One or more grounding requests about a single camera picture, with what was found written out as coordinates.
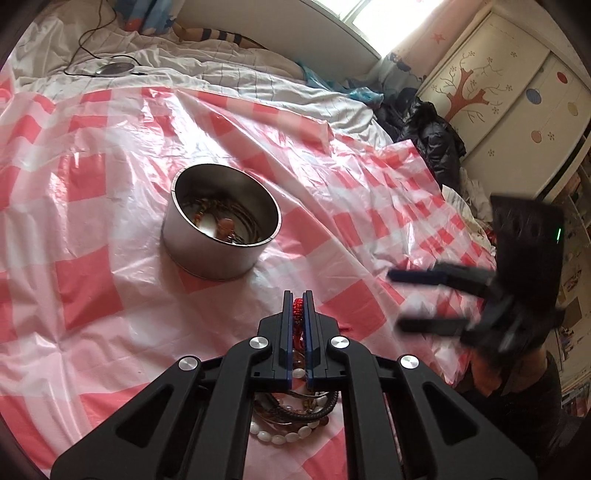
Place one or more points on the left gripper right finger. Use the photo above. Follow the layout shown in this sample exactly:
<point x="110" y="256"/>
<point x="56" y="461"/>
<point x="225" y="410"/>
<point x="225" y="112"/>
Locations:
<point x="310" y="338"/>

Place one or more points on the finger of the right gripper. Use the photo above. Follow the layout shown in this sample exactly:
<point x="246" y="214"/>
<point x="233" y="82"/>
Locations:
<point x="442" y="327"/>
<point x="467" y="279"/>

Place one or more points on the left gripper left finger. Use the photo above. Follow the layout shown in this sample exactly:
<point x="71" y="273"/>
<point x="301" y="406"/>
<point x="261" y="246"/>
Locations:
<point x="287" y="338"/>

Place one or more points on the person's right hand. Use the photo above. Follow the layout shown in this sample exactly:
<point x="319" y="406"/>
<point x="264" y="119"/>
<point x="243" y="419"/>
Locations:
<point x="488" y="377"/>

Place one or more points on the round metal tin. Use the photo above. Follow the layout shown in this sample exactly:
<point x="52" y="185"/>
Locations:
<point x="218" y="221"/>

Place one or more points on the white wardrobe with tree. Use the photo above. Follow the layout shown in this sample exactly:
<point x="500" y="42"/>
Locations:
<point x="520" y="106"/>

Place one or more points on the black jacket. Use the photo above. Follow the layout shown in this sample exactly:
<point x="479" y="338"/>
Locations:
<point x="407" y="117"/>

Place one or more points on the blue plastic bag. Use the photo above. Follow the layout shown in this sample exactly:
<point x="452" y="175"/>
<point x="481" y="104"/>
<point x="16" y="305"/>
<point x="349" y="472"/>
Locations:
<point x="362" y="94"/>

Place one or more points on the pink checkered plastic sheet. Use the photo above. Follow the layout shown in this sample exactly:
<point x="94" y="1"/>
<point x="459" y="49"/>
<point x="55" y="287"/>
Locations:
<point x="143" y="224"/>

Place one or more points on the window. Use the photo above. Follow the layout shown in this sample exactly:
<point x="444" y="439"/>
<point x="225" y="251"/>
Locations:
<point x="383" y="24"/>

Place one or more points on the striped pillow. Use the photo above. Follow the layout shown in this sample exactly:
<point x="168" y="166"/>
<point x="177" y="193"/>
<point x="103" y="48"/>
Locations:
<point x="204" y="34"/>

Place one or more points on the round grey charging pad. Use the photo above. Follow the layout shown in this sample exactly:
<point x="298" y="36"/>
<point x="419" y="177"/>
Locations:
<point x="115" y="69"/>

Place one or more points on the blue cartoon curtain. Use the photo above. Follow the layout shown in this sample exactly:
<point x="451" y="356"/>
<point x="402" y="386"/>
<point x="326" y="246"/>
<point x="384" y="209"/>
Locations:
<point x="147" y="17"/>

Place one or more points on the white bed quilt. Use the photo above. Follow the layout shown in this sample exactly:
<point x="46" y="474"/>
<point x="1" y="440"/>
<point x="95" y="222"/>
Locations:
<point x="63" y="47"/>

